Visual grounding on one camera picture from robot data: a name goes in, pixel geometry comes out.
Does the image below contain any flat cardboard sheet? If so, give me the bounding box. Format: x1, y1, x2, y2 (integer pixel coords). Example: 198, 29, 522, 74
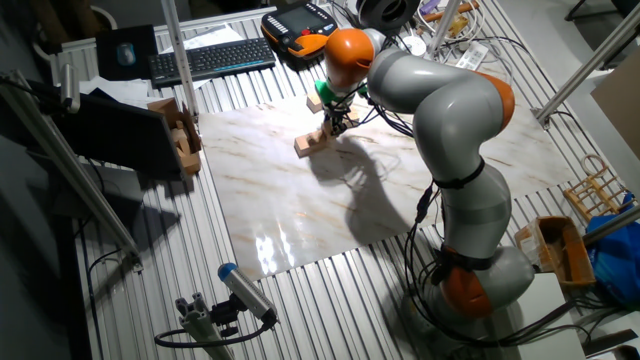
589, 47, 640, 162

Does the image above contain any black mouse pad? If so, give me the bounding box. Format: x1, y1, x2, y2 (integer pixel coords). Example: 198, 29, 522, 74
94, 23, 160, 82

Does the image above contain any black camera clamp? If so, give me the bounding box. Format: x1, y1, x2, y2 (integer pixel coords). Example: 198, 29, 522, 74
209, 294, 246, 339

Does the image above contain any aluminium profile post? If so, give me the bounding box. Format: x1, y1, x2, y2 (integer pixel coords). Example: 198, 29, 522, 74
531, 3, 640, 127

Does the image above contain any white power strip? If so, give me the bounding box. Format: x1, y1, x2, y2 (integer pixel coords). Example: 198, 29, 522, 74
453, 41, 490, 72

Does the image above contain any white round socket hub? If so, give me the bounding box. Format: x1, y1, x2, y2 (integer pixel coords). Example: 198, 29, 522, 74
401, 34, 428, 58

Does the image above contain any wooden stick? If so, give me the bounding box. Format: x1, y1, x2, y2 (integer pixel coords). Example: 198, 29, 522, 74
423, 0, 482, 24

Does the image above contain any small wooden rack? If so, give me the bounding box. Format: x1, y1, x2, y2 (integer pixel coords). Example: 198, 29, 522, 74
563, 153, 637, 225

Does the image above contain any long diagonal aluminium strut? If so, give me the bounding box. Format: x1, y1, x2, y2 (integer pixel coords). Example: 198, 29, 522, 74
0, 69, 145, 274

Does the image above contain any silver camera with blue end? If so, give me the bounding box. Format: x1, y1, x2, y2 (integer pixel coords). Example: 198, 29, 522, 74
217, 261, 280, 326

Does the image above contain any orange black teach pendant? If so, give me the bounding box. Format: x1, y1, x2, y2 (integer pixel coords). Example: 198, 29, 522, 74
259, 1, 341, 60

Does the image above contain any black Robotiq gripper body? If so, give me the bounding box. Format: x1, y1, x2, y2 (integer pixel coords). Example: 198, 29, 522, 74
326, 101, 354, 126

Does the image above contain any low aluminium strut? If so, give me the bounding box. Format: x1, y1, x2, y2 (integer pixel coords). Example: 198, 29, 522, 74
582, 203, 640, 247

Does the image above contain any upright aluminium strut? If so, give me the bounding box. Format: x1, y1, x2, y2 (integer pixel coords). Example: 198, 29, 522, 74
159, 0, 201, 124

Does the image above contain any white marble pattern sheet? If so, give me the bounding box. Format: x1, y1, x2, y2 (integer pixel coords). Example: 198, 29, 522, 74
198, 59, 580, 282

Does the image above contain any dark computer mouse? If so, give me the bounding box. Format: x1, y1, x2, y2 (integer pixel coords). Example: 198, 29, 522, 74
115, 41, 137, 67

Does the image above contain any black computer keyboard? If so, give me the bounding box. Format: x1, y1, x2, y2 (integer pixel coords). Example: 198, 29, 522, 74
148, 37, 278, 90

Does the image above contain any short aluminium profile stand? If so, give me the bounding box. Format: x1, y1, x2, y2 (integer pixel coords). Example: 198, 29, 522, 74
174, 292, 236, 360

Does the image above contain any open cardboard box with wood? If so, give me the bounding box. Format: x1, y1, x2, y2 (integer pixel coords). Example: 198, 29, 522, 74
146, 97, 204, 177

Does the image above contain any black flat monitor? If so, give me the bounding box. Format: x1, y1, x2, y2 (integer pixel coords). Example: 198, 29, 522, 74
27, 79, 187, 182

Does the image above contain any white box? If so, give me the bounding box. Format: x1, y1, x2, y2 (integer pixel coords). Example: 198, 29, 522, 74
507, 272, 589, 360

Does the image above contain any silver camera on strut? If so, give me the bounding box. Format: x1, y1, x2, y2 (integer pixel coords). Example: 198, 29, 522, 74
58, 62, 82, 115

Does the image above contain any black round fan housing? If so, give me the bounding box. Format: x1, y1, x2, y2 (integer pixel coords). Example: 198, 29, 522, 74
354, 0, 423, 32

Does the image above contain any blue fabric bag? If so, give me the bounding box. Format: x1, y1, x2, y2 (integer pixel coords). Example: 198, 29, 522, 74
584, 192, 640, 307

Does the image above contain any brown cardboard box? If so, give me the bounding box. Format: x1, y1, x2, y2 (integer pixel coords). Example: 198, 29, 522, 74
513, 214, 597, 292

